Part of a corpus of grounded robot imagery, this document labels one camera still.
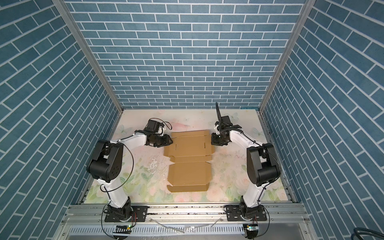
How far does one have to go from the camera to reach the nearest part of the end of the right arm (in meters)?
0.71

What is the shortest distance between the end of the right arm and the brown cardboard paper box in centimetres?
2

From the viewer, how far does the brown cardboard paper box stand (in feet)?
2.75
